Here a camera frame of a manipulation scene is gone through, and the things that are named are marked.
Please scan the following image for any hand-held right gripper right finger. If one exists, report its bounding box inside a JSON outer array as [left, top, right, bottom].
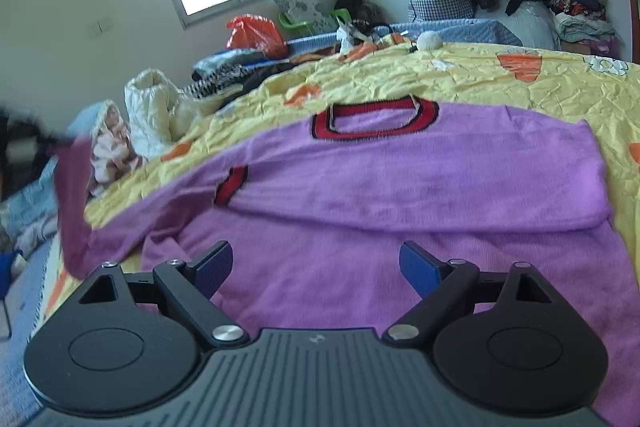
[[382, 241, 556, 349]]

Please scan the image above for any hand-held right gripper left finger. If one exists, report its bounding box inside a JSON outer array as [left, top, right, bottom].
[[80, 241, 251, 349]]

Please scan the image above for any maroon cloth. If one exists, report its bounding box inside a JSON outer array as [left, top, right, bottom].
[[54, 136, 103, 280]]

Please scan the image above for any purple knit sweater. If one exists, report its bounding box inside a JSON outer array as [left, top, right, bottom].
[[82, 96, 640, 427]]

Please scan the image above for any pile of assorted clothes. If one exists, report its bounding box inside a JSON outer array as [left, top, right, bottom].
[[505, 0, 623, 56]]

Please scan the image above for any light blue cloth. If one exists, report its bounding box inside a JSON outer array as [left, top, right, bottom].
[[0, 104, 108, 253]]

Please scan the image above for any pink floral cloth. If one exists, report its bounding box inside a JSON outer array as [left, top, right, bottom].
[[87, 99, 146, 198]]

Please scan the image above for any white quilted jacket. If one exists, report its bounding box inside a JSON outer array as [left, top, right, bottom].
[[124, 68, 221, 158]]

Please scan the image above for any black white striped cloth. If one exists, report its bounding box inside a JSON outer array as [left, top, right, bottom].
[[184, 63, 251, 102]]

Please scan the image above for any yellow carrot print blanket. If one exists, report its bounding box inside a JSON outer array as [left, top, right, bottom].
[[30, 34, 640, 343]]

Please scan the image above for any white fluffy ball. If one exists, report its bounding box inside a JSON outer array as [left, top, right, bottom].
[[416, 31, 443, 52]]

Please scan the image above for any orange plastic bag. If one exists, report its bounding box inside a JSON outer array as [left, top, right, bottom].
[[226, 14, 290, 59]]

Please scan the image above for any blue quilted bedspread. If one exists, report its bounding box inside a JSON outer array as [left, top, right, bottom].
[[0, 18, 523, 420]]

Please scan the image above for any green plastic chair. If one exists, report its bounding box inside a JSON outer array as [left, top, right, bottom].
[[278, 8, 352, 38]]

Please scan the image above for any grey patterned pillow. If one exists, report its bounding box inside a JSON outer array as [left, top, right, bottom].
[[271, 0, 338, 36]]

